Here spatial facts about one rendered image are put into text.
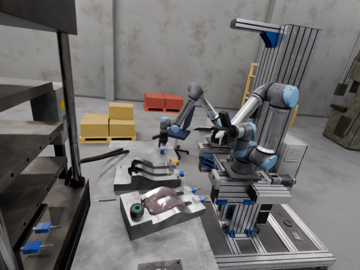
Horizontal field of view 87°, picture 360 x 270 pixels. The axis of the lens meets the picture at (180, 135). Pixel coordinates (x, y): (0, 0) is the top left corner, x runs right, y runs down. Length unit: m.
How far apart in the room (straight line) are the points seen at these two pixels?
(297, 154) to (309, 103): 8.55
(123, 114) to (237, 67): 5.28
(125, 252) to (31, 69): 7.92
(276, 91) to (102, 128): 3.38
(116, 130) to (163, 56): 4.21
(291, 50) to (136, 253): 1.53
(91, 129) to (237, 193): 3.16
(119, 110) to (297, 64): 3.45
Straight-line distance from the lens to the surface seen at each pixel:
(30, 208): 1.15
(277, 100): 1.21
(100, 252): 1.19
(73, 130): 1.43
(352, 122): 6.81
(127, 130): 4.04
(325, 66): 10.32
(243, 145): 1.07
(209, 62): 7.79
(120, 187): 1.50
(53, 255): 1.26
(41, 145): 1.16
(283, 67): 1.53
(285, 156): 1.74
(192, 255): 1.18
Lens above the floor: 1.75
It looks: 22 degrees down
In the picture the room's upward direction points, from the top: 7 degrees clockwise
